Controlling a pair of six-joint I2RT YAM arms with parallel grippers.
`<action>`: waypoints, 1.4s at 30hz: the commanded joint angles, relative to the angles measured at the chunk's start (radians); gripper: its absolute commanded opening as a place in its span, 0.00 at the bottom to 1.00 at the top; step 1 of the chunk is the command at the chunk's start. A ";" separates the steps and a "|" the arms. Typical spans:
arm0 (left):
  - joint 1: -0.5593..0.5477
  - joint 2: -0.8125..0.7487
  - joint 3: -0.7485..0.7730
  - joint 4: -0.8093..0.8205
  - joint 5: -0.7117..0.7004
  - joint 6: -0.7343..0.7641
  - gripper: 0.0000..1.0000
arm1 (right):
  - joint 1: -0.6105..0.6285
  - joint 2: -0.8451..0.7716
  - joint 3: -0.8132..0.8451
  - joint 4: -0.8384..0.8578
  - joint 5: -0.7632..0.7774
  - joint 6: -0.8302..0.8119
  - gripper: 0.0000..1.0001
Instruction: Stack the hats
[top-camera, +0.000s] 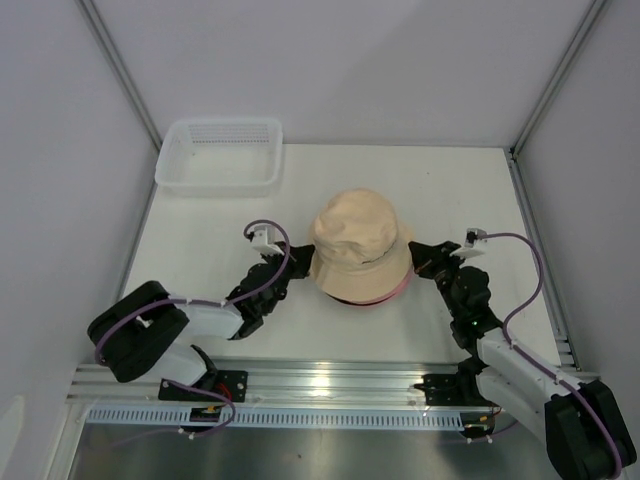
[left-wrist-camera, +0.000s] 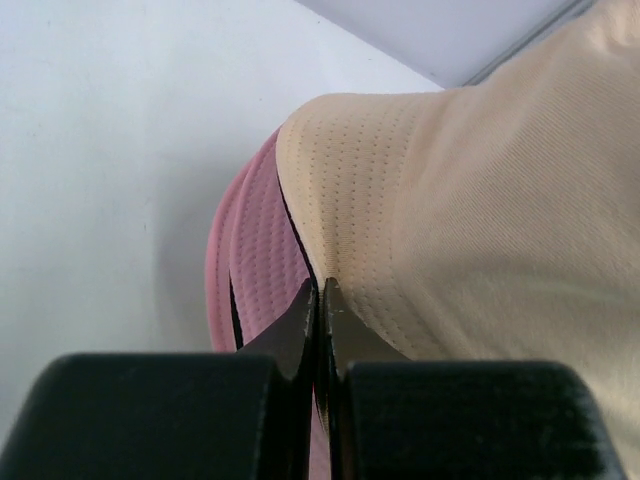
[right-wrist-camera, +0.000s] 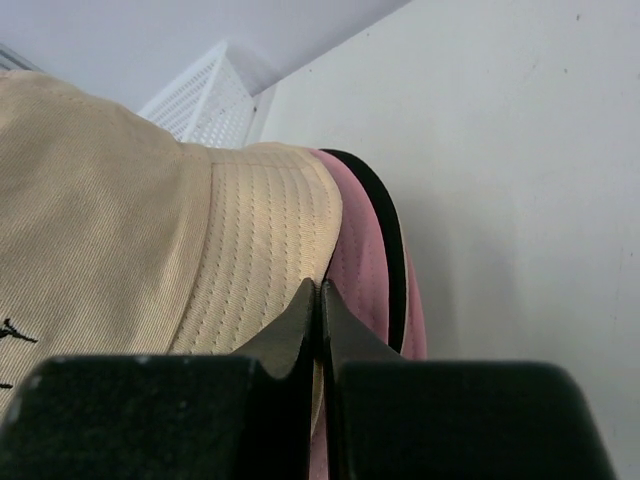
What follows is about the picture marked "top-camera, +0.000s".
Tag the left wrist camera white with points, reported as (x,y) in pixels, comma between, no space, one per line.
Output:
(262,240)

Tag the white plastic basket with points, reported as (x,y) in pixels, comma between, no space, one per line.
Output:
(231,157)

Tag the right corner aluminium profile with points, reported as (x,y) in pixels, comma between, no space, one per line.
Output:
(571,53)

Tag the black mounting plate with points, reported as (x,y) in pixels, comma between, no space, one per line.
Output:
(231,384)
(450,390)

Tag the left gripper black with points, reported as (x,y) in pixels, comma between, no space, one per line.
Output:
(299,260)

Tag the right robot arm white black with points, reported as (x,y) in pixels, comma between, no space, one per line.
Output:
(578,422)

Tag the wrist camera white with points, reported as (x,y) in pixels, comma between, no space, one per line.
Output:
(474,245)
(262,240)

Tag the cream bucket hat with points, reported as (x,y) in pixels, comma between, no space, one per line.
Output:
(361,247)

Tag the black bucket hat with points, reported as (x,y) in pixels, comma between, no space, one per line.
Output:
(355,301)

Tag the corner aluminium profile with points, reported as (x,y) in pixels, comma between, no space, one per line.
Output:
(104,40)
(571,53)

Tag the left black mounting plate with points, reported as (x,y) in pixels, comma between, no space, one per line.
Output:
(231,384)

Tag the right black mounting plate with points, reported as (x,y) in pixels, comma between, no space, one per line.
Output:
(450,390)

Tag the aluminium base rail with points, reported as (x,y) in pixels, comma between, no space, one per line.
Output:
(357,362)

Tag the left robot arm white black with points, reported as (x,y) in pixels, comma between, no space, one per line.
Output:
(139,334)

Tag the white slotted cable duct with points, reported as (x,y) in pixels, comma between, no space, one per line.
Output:
(412,420)

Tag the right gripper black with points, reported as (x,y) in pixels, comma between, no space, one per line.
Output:
(427,258)

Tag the left corner aluminium profile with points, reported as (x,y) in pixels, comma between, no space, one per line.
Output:
(104,40)

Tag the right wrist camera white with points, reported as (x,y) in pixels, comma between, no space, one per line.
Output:
(474,245)

